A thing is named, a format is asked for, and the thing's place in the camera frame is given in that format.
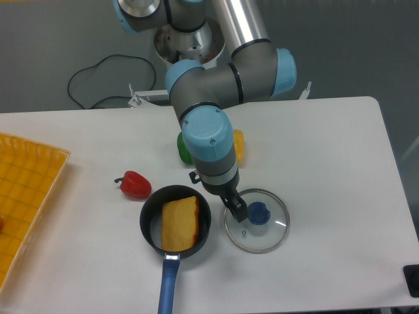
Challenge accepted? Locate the yellow woven basket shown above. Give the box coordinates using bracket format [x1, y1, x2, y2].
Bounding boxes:
[1, 133, 71, 289]

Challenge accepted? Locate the yellow bell pepper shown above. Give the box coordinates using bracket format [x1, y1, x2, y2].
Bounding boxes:
[234, 130, 246, 166]

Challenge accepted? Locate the black device at table edge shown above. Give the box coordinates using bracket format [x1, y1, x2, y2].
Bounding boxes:
[403, 264, 419, 298]

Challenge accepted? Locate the black pot with blue handle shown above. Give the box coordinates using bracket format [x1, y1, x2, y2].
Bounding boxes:
[139, 185, 211, 313]

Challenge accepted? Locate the green bell pepper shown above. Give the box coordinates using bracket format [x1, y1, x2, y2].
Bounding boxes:
[176, 132, 193, 165]

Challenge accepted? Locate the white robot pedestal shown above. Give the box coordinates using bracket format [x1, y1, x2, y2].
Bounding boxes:
[127, 16, 312, 109]

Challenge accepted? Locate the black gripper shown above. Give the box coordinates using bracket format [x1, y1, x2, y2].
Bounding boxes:
[189, 170, 246, 223]

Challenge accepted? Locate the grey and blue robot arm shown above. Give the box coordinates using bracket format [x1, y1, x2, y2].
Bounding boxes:
[165, 1, 297, 221]

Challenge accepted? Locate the black cable on floor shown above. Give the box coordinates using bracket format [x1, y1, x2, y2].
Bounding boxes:
[67, 54, 157, 110]

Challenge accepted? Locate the orange bread slice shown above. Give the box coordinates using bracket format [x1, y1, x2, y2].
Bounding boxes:
[161, 196, 199, 252]

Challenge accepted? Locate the glass lid with blue knob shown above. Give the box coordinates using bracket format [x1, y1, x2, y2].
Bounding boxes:
[224, 188, 290, 254]

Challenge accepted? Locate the red bell pepper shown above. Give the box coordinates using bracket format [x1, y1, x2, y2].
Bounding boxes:
[114, 171, 152, 200]

